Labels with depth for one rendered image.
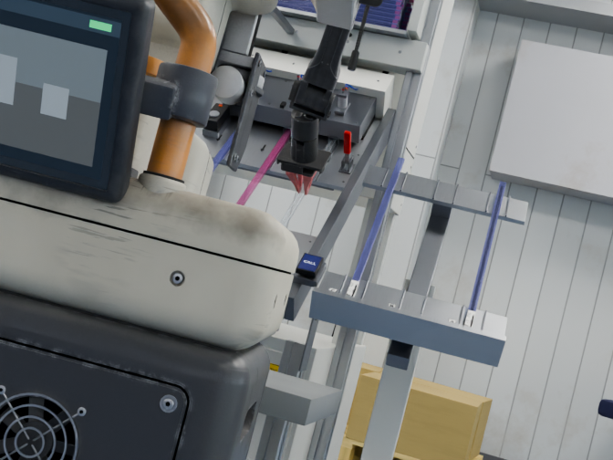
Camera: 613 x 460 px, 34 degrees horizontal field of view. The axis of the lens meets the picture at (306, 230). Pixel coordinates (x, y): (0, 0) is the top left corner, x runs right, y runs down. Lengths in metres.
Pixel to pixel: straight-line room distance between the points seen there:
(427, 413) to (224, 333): 3.54
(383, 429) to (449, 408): 2.39
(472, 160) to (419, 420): 1.63
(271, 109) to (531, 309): 3.18
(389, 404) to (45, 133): 1.24
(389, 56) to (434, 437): 2.28
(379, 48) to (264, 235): 1.64
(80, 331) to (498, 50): 4.77
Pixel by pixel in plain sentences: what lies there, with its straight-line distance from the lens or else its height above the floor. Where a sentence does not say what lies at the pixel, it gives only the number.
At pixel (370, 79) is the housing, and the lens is 2.42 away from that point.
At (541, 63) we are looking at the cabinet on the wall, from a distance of 5.22.
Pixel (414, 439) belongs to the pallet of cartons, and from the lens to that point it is 4.38.
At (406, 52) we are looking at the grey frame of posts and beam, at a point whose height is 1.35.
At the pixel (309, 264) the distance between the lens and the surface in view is 1.92.
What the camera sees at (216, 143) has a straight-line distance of 2.32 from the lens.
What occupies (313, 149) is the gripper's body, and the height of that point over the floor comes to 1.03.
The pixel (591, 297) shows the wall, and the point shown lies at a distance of 5.32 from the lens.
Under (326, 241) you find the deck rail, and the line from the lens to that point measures 2.04.
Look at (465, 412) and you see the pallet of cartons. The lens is 4.35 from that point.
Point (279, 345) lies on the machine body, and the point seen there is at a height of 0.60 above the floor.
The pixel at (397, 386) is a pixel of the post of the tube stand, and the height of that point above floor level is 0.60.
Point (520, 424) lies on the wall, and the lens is 5.33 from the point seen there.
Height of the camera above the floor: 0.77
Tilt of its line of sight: 3 degrees up
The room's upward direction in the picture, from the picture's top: 15 degrees clockwise
